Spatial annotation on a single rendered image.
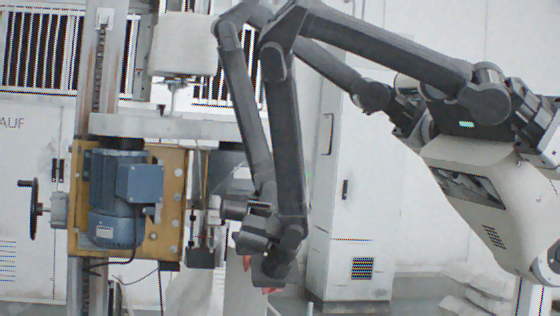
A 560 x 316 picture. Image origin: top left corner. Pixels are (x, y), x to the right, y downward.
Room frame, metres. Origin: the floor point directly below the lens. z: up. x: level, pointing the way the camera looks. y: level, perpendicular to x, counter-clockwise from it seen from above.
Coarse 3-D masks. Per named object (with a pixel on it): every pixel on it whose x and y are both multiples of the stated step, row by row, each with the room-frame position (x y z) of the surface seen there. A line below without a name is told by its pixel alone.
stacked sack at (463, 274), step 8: (456, 264) 4.96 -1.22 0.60; (464, 264) 4.93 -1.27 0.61; (472, 264) 4.90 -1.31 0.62; (480, 264) 4.93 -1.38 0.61; (488, 264) 4.94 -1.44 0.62; (496, 264) 4.93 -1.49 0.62; (440, 272) 5.07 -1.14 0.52; (448, 272) 4.96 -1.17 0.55; (456, 272) 4.88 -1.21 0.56; (464, 272) 4.78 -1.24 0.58; (472, 272) 4.73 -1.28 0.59; (480, 272) 4.74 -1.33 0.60; (456, 280) 4.82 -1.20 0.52; (464, 280) 4.71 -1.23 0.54; (472, 280) 4.68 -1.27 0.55
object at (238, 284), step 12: (228, 252) 2.17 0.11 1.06; (228, 264) 2.17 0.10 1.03; (240, 264) 2.06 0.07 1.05; (228, 276) 2.16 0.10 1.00; (240, 276) 2.05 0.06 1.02; (228, 288) 2.16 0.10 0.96; (240, 288) 2.04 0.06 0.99; (252, 288) 1.87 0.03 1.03; (228, 300) 2.15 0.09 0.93; (240, 300) 2.03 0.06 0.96; (252, 300) 1.84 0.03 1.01; (264, 300) 1.72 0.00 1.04; (228, 312) 2.15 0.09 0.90; (240, 312) 2.03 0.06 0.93; (252, 312) 1.83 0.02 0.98; (264, 312) 1.71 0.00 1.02
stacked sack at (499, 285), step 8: (488, 272) 4.61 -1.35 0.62; (496, 272) 4.57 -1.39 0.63; (504, 272) 4.59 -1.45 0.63; (480, 280) 4.60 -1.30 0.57; (488, 280) 4.52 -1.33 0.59; (496, 280) 4.45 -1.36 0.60; (504, 280) 4.40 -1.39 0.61; (512, 280) 4.38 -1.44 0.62; (480, 288) 4.52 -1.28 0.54; (488, 288) 4.47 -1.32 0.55; (496, 288) 4.40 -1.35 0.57; (504, 288) 4.33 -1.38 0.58; (512, 288) 4.31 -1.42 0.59; (496, 296) 4.34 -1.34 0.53; (504, 296) 4.29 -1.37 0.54; (512, 296) 4.30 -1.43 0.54; (552, 296) 4.38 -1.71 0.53
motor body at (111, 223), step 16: (96, 160) 1.94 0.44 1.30; (112, 160) 1.92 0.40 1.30; (128, 160) 1.93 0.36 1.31; (144, 160) 1.97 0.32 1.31; (96, 176) 1.94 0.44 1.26; (112, 176) 1.93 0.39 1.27; (96, 192) 1.94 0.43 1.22; (112, 192) 1.93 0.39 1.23; (96, 208) 1.94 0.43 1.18; (112, 208) 1.92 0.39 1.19; (128, 208) 1.94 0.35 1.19; (96, 224) 1.93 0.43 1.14; (112, 224) 1.91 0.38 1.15; (128, 224) 1.93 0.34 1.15; (144, 224) 1.98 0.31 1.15; (96, 240) 1.93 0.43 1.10; (112, 240) 1.91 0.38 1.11; (128, 240) 1.93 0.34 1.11
